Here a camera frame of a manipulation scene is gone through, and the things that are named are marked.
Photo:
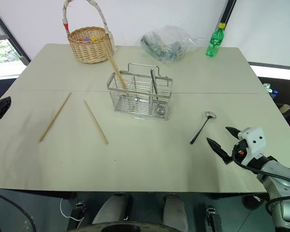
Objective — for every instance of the green plastic bottle yellow cap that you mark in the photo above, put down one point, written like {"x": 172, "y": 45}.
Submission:
{"x": 215, "y": 41}

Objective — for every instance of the purple piece in basket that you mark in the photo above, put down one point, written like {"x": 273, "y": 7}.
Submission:
{"x": 87, "y": 39}

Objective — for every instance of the yellow piece in basket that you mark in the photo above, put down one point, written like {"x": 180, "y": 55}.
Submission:
{"x": 94, "y": 38}

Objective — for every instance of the wooden chopstick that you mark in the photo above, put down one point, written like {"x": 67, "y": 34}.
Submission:
{"x": 55, "y": 117}
{"x": 114, "y": 66}
{"x": 117, "y": 68}
{"x": 96, "y": 122}

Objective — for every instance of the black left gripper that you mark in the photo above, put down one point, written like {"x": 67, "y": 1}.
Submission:
{"x": 3, "y": 106}

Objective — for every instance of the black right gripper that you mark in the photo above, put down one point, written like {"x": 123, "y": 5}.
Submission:
{"x": 240, "y": 147}

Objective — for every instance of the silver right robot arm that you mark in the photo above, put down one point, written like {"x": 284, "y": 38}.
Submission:
{"x": 280, "y": 176}

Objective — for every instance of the clear plastic bag with parts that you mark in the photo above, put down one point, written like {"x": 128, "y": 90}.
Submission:
{"x": 169, "y": 46}

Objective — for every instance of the blue capped bottle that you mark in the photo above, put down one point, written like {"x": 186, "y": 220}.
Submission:
{"x": 274, "y": 93}

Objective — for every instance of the black slanted pole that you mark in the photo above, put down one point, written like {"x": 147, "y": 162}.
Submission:
{"x": 228, "y": 12}

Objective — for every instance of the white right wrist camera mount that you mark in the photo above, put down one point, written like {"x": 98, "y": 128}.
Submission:
{"x": 255, "y": 140}

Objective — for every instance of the black table leg bracket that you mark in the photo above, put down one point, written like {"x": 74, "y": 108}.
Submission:
{"x": 79, "y": 212}
{"x": 213, "y": 217}

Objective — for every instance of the grey rounded robot foot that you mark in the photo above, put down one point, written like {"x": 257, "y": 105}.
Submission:
{"x": 175, "y": 211}
{"x": 112, "y": 209}

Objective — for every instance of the metal cutlery piece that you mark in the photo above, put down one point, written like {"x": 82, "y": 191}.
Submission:
{"x": 154, "y": 82}

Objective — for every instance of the dark window frame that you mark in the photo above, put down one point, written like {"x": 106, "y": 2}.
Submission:
{"x": 9, "y": 31}

